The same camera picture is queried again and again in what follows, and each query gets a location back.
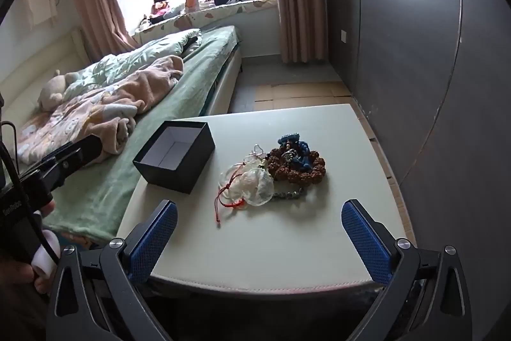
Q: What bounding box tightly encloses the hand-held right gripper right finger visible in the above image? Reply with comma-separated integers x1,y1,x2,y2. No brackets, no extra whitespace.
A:
340,199,474,341

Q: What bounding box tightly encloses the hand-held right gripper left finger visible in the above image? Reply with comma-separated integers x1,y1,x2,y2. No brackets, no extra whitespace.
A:
47,199,178,341

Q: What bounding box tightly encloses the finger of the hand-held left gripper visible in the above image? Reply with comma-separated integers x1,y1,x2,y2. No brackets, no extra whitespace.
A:
18,134,102,192

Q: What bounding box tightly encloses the black gift box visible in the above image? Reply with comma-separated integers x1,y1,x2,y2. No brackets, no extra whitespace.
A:
133,120,216,195

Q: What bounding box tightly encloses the red string bracelet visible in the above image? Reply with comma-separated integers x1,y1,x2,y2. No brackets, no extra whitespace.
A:
215,181,240,224

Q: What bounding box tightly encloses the grey bead bracelet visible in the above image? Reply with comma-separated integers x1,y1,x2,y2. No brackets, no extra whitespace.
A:
272,187,306,202

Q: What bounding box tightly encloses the brown bead bracelet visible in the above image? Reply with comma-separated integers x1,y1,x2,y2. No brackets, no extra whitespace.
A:
267,149,327,190

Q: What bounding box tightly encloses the silver metal ring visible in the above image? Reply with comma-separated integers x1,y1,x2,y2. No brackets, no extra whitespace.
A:
219,163,246,202

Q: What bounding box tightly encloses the blue braided bracelet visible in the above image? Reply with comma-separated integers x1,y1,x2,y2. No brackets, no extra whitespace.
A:
278,133,316,172

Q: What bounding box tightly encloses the clear plastic pouch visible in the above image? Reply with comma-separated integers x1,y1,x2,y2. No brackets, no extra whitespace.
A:
240,159,275,209

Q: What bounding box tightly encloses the person's left hand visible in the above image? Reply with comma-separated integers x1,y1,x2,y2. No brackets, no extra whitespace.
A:
30,201,62,296

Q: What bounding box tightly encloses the beige plush toy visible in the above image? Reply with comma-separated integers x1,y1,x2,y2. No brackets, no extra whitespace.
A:
38,69,82,112

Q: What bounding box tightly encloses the pink fleece blanket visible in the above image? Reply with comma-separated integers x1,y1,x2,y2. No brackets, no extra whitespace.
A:
16,55,185,166

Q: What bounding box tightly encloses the white table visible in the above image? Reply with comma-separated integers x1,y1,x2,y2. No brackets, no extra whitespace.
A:
110,103,408,299

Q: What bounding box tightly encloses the light green duvet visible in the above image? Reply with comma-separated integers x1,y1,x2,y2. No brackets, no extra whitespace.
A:
66,28,201,98

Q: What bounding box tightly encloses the green bedsheet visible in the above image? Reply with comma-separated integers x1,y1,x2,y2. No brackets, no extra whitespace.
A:
42,25,240,242

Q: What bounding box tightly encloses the pink stuffed toy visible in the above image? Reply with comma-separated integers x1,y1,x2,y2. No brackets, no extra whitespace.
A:
149,1,170,18

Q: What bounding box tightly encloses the white framed bed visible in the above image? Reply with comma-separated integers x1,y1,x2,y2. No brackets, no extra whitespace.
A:
0,25,244,250

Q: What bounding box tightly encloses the dark grey wardrobe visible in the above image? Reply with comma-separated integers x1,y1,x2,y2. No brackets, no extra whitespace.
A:
321,0,511,341

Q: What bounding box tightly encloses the patterned window seat cushion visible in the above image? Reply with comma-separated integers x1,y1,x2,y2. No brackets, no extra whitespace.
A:
133,0,279,44

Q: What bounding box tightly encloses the black cable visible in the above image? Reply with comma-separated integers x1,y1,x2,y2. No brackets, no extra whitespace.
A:
0,120,58,260

